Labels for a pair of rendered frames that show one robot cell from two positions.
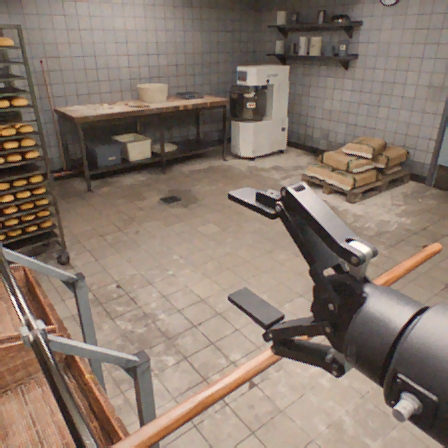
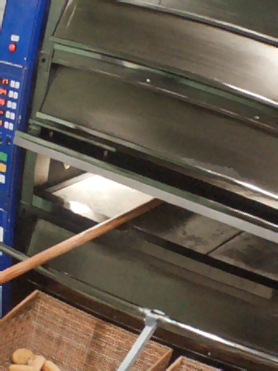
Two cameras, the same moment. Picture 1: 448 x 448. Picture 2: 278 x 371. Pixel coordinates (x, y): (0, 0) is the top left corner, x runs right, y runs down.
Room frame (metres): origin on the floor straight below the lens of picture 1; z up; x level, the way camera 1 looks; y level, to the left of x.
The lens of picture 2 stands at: (2.72, -0.57, 2.42)
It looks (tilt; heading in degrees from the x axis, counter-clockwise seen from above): 21 degrees down; 158
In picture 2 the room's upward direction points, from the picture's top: 9 degrees clockwise
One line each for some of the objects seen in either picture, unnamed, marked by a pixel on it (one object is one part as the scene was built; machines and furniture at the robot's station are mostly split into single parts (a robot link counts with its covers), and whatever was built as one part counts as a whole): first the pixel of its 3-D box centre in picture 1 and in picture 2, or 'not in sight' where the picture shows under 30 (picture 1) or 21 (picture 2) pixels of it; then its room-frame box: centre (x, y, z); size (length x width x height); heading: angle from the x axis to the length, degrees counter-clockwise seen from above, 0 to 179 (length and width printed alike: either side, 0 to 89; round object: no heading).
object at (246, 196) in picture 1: (259, 202); not in sight; (0.37, -0.04, 1.55); 0.07 x 0.03 x 0.01; 38
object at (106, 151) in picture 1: (102, 152); not in sight; (4.94, 1.59, 0.35); 0.50 x 0.36 x 0.24; 38
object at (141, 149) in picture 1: (131, 146); not in sight; (5.19, 1.26, 0.35); 0.50 x 0.36 x 0.24; 39
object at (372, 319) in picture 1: (360, 319); not in sight; (0.27, -0.12, 1.49); 0.09 x 0.07 x 0.08; 38
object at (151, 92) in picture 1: (153, 93); not in sight; (5.52, 0.97, 1.01); 0.43 x 0.42 x 0.21; 128
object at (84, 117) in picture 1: (149, 136); not in sight; (5.36, 1.04, 0.45); 2.20 x 0.80 x 0.90; 128
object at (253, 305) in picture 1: (254, 306); not in sight; (0.37, -0.04, 1.42); 0.07 x 0.03 x 0.01; 38
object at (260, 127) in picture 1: (256, 112); not in sight; (6.04, -0.49, 0.66); 0.92 x 0.59 x 1.32; 128
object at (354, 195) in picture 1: (355, 178); not in sight; (4.69, -1.69, 0.07); 1.20 x 0.80 x 0.14; 128
